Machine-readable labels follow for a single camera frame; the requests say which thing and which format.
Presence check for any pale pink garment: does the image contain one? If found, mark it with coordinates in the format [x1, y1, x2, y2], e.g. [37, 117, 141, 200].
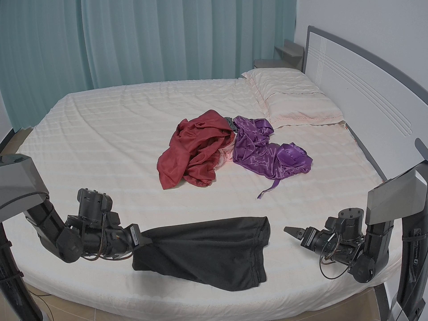
[217, 139, 235, 166]

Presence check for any purple garment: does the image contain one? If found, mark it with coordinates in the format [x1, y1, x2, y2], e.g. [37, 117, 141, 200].
[232, 116, 313, 200]

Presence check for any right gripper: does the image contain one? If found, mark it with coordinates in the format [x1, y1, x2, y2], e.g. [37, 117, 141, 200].
[284, 227, 331, 255]

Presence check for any black T-shirt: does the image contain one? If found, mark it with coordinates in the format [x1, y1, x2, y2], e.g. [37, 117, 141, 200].
[132, 216, 271, 292]

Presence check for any grey bedside table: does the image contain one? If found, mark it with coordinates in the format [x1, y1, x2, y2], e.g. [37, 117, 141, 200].
[253, 39, 305, 70]

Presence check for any cream pillow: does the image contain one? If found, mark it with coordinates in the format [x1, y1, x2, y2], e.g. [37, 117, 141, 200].
[241, 68, 346, 128]

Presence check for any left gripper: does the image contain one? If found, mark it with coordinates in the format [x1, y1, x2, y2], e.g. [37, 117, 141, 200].
[121, 224, 152, 255]

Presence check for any black cable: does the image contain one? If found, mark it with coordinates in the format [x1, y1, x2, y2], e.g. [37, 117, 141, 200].
[30, 290, 51, 313]
[319, 253, 352, 280]

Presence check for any blue-green curtain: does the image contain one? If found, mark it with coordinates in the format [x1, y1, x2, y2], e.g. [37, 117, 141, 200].
[0, 0, 298, 130]

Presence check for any dark red garment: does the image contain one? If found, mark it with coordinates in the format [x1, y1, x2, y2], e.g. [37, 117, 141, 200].
[157, 110, 236, 190]

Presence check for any bed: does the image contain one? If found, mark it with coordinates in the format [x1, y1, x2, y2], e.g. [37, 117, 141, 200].
[0, 25, 428, 321]

